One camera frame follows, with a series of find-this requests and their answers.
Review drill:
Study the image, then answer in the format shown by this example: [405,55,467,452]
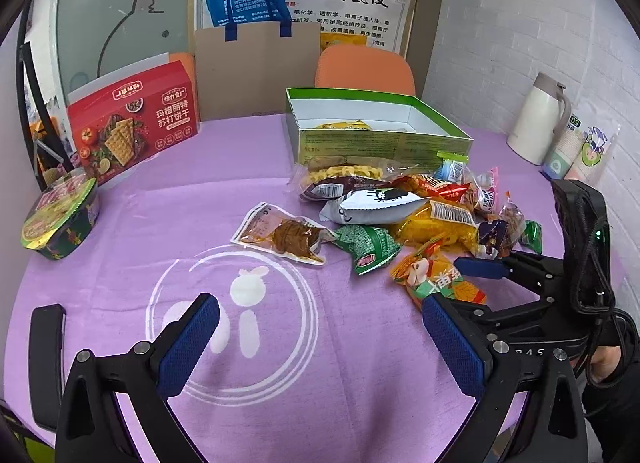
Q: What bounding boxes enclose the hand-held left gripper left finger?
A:
[55,293,221,463]

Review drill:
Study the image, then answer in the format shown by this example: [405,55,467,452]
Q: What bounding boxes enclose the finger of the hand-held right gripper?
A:
[462,293,571,339]
[454,252,566,294]

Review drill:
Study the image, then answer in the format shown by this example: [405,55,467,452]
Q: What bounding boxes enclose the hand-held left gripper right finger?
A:
[422,293,588,463]

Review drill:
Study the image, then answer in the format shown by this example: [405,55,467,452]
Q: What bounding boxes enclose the orange fruit print snack packet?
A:
[390,250,488,313]

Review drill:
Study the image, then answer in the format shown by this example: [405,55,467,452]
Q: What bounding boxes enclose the green cardboard box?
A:
[285,87,474,164]

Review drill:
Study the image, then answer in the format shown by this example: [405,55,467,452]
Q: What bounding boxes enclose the clear packet of yellow crisps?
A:
[299,155,396,201]

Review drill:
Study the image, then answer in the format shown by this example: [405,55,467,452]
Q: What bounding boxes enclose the person's right forearm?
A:
[582,338,640,424]

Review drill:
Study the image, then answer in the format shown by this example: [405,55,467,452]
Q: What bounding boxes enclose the dark purple snack packet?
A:
[477,220,511,259]

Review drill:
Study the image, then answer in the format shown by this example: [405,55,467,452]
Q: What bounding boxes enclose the small green candy packet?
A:
[520,220,543,254]

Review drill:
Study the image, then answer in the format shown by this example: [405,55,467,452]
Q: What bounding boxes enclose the yellow barcode snack packet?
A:
[390,200,481,254]

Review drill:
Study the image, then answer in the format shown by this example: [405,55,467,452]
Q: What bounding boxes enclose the clear packet of brown snack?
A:
[495,203,528,244]

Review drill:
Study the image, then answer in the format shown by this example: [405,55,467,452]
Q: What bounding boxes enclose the pink white snack packet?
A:
[460,168,501,216]

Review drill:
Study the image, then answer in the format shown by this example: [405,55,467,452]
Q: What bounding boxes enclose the pack of paper cups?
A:
[542,110,621,181]

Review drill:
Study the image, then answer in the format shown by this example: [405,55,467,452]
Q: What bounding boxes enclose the red orange snack packet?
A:
[400,174,473,204]

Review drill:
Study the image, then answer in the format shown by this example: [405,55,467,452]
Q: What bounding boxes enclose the blue white candy packet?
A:
[435,150,471,184]

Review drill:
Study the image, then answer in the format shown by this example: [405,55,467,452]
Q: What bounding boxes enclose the green snack packet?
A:
[332,224,403,276]

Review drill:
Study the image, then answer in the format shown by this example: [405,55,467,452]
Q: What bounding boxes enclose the white black print snack packet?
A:
[319,188,431,226]

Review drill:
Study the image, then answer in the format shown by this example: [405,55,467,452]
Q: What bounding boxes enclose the purple printed tablecloth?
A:
[0,113,631,463]

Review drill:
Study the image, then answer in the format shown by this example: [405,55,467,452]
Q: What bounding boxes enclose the white thermos jug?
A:
[506,72,572,166]

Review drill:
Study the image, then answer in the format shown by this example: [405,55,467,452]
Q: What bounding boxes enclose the clear packet of brown meat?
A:
[230,202,338,268]

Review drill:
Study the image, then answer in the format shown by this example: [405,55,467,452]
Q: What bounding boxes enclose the green instant noodle bowl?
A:
[20,168,101,261]

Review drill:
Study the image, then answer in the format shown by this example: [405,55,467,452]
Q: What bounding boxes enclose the red cracker box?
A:
[66,60,201,187]

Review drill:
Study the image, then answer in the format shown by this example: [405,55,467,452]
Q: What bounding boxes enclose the orange chair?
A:
[167,52,196,88]
[314,45,417,98]

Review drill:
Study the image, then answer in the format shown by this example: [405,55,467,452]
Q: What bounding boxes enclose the white text poster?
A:
[197,0,418,54]

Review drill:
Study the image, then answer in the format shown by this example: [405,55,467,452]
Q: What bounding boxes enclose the black framed panel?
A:
[15,8,56,188]

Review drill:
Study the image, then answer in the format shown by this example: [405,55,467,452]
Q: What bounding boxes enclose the brown paper bag blue handles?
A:
[194,23,322,120]

